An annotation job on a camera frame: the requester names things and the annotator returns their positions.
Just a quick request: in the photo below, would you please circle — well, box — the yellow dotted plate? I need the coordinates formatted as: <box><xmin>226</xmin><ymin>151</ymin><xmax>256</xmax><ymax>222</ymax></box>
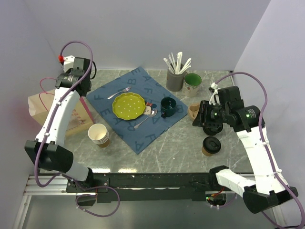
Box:
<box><xmin>112</xmin><ymin>92</ymin><xmax>146</xmax><ymax>121</ymax></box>

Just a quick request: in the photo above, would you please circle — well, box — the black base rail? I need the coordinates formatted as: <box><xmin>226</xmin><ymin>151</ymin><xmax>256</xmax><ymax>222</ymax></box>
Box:
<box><xmin>66</xmin><ymin>173</ymin><xmax>222</xmax><ymax>203</ymax></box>

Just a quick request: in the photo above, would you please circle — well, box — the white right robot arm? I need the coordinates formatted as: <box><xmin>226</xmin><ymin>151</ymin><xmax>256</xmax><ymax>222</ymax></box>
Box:
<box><xmin>188</xmin><ymin>98</ymin><xmax>298</xmax><ymax>213</ymax></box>

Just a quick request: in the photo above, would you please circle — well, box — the grey straw holder cup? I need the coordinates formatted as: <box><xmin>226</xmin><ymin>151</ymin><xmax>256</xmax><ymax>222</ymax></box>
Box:
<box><xmin>166</xmin><ymin>68</ymin><xmax>187</xmax><ymax>92</ymax></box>

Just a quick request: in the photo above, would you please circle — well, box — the white wrapped straws bundle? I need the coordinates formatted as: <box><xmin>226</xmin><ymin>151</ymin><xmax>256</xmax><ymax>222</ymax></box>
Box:
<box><xmin>163</xmin><ymin>52</ymin><xmax>192</xmax><ymax>75</ymax></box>

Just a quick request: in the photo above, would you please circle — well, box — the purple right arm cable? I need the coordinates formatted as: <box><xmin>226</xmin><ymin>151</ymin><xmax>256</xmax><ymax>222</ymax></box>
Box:
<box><xmin>214</xmin><ymin>72</ymin><xmax>303</xmax><ymax>229</ymax></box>

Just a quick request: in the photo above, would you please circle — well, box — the kraft paper cakes bag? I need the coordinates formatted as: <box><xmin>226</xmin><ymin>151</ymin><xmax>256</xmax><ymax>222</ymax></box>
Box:
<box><xmin>28</xmin><ymin>78</ymin><xmax>94</xmax><ymax>136</ymax></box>

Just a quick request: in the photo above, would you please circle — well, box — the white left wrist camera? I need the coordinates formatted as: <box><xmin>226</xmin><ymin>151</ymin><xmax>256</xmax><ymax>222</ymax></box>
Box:
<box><xmin>58</xmin><ymin>55</ymin><xmax>75</xmax><ymax>72</ymax></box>

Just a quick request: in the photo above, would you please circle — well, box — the brown pulp cup carrier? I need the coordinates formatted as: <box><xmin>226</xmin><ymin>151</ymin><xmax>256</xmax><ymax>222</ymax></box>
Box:
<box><xmin>187</xmin><ymin>103</ymin><xmax>200</xmax><ymax>122</ymax></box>

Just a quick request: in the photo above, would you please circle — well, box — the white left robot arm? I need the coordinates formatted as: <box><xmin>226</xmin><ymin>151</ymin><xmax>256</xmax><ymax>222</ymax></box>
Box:
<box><xmin>24</xmin><ymin>57</ymin><xmax>94</xmax><ymax>192</ymax></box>

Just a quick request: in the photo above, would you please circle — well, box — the silver cartoon handle spoon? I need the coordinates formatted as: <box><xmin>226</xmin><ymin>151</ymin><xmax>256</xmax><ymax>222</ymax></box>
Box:
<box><xmin>134</xmin><ymin>109</ymin><xmax>158</xmax><ymax>129</ymax></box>

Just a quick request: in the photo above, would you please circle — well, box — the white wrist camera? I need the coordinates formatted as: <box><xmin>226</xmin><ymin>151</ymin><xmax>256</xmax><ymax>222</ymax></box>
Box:
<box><xmin>209</xmin><ymin>83</ymin><xmax>220</xmax><ymax>105</ymax></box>
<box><xmin>58</xmin><ymin>55</ymin><xmax>75</xmax><ymax>72</ymax></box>

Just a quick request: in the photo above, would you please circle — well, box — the stack of paper cups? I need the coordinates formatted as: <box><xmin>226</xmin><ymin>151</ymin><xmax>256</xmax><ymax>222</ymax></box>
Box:
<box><xmin>88</xmin><ymin>124</ymin><xmax>110</xmax><ymax>148</ymax></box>

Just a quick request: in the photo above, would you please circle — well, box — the spare black cup lid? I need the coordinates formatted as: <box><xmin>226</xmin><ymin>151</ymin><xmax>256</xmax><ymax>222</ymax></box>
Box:
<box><xmin>202</xmin><ymin>124</ymin><xmax>223</xmax><ymax>136</ymax></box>

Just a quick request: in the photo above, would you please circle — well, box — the dark green mug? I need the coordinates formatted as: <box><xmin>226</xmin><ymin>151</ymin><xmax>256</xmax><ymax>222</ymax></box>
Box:
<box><xmin>161</xmin><ymin>97</ymin><xmax>176</xmax><ymax>118</ymax></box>

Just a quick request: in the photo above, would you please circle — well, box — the black plastic cup lid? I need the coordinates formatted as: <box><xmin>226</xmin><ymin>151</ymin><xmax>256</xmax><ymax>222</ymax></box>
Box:
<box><xmin>203</xmin><ymin>136</ymin><xmax>222</xmax><ymax>151</ymax></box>

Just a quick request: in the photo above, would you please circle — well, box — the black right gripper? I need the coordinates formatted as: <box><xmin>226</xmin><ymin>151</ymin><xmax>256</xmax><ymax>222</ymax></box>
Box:
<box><xmin>192</xmin><ymin>100</ymin><xmax>229</xmax><ymax>128</ymax></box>

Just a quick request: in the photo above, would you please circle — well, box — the green inside ceramic mug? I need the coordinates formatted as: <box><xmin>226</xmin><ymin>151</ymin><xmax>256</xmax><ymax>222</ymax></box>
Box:
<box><xmin>182</xmin><ymin>73</ymin><xmax>202</xmax><ymax>97</ymax></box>

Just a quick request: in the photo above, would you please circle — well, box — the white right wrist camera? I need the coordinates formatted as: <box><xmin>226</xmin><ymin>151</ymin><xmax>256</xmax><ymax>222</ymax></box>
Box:
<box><xmin>209</xmin><ymin>83</ymin><xmax>220</xmax><ymax>105</ymax></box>

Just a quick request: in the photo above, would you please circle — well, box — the blue letter print cloth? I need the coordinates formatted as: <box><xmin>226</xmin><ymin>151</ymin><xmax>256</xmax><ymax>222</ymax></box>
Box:
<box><xmin>86</xmin><ymin>67</ymin><xmax>187</xmax><ymax>154</ymax></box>

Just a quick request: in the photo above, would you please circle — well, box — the silver fork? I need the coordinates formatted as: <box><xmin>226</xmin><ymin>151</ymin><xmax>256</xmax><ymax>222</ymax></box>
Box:
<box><xmin>107</xmin><ymin>86</ymin><xmax>132</xmax><ymax>100</ymax></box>

